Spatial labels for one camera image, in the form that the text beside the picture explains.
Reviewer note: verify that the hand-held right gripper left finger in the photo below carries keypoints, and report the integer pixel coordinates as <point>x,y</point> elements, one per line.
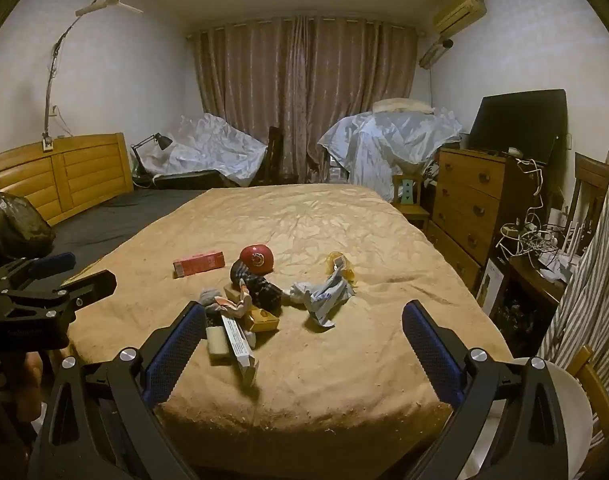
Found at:
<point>177,355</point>

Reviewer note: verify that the long white box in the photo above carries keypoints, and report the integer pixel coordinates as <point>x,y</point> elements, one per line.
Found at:
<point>239,347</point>

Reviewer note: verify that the white router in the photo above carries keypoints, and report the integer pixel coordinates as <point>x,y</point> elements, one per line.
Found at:
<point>576,237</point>

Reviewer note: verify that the teal card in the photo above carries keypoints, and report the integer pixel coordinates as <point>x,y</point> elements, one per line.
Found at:
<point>408,192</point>

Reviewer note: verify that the beige foam block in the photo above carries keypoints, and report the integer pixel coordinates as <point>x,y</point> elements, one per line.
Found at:
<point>218,342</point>

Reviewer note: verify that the black plastic bag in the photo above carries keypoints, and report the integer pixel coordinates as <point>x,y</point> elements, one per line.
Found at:
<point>19,225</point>
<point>514,317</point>

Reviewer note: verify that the beige air conditioner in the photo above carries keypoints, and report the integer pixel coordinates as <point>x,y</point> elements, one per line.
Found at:
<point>459,12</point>

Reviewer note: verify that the black television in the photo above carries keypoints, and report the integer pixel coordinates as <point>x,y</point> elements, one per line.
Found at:
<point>519,120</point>

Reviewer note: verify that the small tan box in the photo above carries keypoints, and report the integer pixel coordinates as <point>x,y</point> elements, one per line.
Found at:
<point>231,291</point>

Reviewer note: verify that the striped cloth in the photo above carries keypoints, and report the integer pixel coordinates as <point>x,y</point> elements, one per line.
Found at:
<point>594,300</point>

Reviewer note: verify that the small wooden chair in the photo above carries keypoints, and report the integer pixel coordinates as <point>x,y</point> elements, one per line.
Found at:
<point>414,212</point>

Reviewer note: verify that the wooden dresser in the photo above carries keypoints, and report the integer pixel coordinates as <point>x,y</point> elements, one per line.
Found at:
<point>464,200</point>

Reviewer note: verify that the beige pillow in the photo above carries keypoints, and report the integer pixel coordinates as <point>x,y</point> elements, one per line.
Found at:
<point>404,105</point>

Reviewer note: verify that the wooden headboard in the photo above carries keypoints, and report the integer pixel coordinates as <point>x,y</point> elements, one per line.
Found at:
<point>84,170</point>

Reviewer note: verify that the red round container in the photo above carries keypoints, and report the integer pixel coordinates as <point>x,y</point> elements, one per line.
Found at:
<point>257,259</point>

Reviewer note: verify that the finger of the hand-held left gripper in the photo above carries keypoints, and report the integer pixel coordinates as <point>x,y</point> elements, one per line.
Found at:
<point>54,262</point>
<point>92,285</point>

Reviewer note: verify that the dark wooden table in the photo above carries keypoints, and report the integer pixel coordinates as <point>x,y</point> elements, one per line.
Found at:
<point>539,285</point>

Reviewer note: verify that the dark grey bed sheet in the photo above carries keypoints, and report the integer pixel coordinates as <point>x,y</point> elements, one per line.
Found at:
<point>114,220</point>

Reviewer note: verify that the crumpled white paper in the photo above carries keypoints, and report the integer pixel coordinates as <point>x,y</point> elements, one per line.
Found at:
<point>324,292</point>

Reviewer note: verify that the white printed box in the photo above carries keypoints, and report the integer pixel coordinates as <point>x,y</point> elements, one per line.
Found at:
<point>491,280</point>

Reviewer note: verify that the gold cardboard box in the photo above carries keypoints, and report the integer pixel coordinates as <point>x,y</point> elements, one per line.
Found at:
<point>263,321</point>

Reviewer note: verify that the amber plastic wrapper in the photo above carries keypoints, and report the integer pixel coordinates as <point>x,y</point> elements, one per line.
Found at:
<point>347,267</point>

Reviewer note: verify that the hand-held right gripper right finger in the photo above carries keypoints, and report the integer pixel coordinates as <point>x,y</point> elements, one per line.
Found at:
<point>434,355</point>

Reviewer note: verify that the tall dark wooden chair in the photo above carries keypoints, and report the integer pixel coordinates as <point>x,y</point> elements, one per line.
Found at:
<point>589,180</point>

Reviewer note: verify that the silver cover sheet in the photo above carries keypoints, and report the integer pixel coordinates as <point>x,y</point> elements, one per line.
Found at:
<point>209,145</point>
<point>384,145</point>

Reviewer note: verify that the grey crumpled cloth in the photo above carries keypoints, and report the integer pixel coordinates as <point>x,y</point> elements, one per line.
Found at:
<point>210,297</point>

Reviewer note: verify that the red box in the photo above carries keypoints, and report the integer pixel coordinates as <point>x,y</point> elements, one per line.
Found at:
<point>199,264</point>

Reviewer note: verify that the black desk lamp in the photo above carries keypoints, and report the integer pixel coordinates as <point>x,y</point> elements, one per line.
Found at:
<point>162,141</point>

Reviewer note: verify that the brown curtain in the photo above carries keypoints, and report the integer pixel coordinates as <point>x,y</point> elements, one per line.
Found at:
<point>304,85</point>

